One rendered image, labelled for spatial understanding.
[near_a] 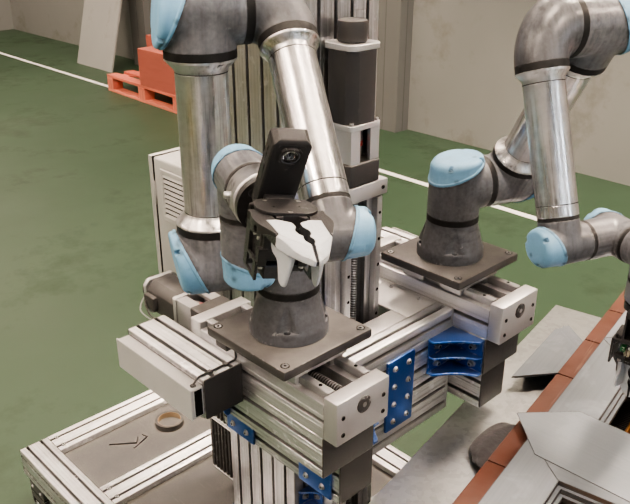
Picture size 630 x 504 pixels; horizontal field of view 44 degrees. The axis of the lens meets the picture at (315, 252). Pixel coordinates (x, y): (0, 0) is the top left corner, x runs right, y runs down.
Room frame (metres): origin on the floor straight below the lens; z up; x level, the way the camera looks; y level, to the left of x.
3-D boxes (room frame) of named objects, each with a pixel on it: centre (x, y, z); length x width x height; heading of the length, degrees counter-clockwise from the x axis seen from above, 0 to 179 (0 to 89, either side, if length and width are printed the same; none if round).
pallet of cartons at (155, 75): (7.67, 1.32, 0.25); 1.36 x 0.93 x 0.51; 44
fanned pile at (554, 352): (1.72, -0.64, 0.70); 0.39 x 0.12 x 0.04; 144
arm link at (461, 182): (1.63, -0.32, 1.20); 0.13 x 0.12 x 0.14; 113
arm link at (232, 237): (0.99, 0.08, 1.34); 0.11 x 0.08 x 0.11; 108
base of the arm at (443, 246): (1.62, -0.31, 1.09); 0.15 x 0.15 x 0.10
